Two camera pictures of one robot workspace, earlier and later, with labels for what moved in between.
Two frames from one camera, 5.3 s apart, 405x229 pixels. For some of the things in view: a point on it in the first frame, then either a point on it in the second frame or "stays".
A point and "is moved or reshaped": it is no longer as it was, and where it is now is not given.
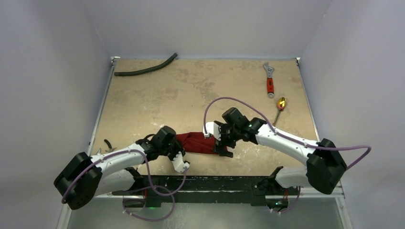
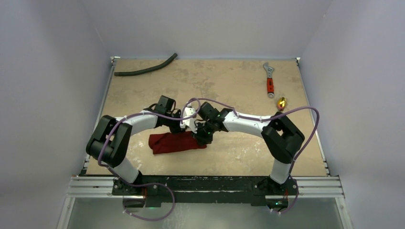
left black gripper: (177, 148) to (178, 130)
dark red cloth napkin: (196, 142) is moved or reshaped
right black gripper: (219, 141) to (202, 132)
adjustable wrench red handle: (270, 86) stays
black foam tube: (128, 73) stays
